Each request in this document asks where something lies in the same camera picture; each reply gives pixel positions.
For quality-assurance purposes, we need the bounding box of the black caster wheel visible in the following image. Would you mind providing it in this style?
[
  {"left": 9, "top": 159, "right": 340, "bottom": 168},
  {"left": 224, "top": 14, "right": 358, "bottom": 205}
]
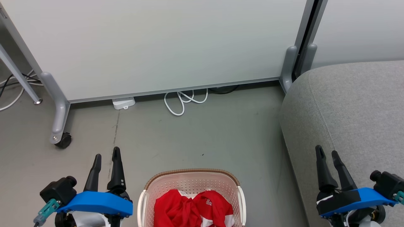
[{"left": 55, "top": 132, "right": 72, "bottom": 149}]

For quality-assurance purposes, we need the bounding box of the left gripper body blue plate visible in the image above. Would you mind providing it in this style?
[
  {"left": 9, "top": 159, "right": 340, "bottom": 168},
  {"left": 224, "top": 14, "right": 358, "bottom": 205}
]
[{"left": 54, "top": 189, "right": 134, "bottom": 227}]

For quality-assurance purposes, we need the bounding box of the black cable under partition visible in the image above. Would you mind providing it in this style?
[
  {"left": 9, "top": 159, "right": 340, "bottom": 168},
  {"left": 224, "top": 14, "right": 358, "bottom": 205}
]
[{"left": 208, "top": 85, "right": 239, "bottom": 94}]

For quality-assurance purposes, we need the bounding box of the white power adapter box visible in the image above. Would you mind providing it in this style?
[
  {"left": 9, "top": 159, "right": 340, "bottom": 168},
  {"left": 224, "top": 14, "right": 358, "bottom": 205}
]
[{"left": 112, "top": 97, "right": 136, "bottom": 110}]

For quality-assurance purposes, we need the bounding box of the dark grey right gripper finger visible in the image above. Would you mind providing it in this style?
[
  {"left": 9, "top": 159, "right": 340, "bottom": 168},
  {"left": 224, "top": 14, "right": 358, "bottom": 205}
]
[
  {"left": 331, "top": 150, "right": 358, "bottom": 191},
  {"left": 315, "top": 145, "right": 339, "bottom": 193}
]

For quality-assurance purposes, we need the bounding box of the wide white partition panel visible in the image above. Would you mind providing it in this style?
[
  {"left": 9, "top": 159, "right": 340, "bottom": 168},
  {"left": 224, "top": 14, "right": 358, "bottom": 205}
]
[{"left": 0, "top": 0, "right": 316, "bottom": 104}]

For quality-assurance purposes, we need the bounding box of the grey metal table leg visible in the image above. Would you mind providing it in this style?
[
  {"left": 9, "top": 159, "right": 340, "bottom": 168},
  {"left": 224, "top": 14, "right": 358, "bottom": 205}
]
[{"left": 0, "top": 44, "right": 43, "bottom": 105}]

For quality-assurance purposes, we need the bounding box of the white plastic laundry basket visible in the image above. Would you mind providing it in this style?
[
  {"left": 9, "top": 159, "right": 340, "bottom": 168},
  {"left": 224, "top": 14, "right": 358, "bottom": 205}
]
[{"left": 137, "top": 169, "right": 247, "bottom": 227}]

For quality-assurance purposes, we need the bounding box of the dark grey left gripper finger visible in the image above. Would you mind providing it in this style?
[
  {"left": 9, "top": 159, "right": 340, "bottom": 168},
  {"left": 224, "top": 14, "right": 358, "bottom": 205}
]
[
  {"left": 83, "top": 154, "right": 102, "bottom": 192},
  {"left": 107, "top": 147, "right": 127, "bottom": 194}
]

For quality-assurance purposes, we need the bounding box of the looped white cable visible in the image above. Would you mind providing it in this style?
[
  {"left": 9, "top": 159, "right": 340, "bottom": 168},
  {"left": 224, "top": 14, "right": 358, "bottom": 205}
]
[{"left": 164, "top": 89, "right": 209, "bottom": 116}]

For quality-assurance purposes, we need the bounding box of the thin black floor cable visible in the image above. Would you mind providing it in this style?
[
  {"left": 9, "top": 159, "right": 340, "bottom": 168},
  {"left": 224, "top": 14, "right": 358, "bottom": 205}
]
[{"left": 0, "top": 73, "right": 41, "bottom": 98}]

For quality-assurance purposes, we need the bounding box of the red white garment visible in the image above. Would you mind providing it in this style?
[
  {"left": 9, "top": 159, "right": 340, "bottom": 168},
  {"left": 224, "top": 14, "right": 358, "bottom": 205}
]
[{"left": 154, "top": 189, "right": 235, "bottom": 227}]

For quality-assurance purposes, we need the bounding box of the long white floor cable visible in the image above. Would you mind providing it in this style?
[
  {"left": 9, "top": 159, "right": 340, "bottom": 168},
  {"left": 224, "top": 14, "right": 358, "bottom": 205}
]
[{"left": 0, "top": 70, "right": 44, "bottom": 111}]

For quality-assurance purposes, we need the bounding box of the grey fabric sofa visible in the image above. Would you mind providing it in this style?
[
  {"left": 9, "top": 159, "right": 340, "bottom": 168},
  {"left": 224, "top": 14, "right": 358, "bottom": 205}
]
[{"left": 279, "top": 61, "right": 404, "bottom": 227}]

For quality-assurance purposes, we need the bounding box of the grey partition foot with caster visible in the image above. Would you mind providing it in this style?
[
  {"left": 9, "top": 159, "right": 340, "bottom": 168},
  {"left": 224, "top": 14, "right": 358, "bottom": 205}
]
[{"left": 40, "top": 72, "right": 70, "bottom": 145}]

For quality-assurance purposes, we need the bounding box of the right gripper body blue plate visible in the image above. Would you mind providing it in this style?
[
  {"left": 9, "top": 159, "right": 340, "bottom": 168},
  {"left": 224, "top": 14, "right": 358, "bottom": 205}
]
[{"left": 316, "top": 187, "right": 399, "bottom": 227}]

